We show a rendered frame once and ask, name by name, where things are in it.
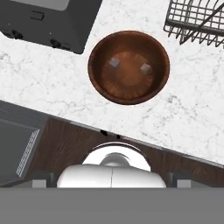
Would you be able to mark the dark grey appliance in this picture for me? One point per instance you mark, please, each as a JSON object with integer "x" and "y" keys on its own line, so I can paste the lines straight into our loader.
{"x": 14, "y": 145}

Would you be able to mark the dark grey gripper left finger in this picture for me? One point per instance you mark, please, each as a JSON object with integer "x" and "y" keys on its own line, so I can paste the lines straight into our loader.
{"x": 50, "y": 179}

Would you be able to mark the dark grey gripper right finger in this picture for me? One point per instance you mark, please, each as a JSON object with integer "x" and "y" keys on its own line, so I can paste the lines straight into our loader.
{"x": 172, "y": 179}

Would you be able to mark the clear ice cube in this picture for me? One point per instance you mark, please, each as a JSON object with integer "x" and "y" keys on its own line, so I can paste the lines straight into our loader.
{"x": 145, "y": 67}
{"x": 114, "y": 61}

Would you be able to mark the brown wooden bowl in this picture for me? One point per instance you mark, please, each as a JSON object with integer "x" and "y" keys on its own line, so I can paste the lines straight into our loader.
{"x": 128, "y": 40}

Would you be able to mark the dark wood cupboard front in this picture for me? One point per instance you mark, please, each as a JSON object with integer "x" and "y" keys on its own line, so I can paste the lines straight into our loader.
{"x": 70, "y": 145}

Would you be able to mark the white round thing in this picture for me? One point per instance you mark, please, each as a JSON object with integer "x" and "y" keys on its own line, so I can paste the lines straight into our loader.
{"x": 110, "y": 176}

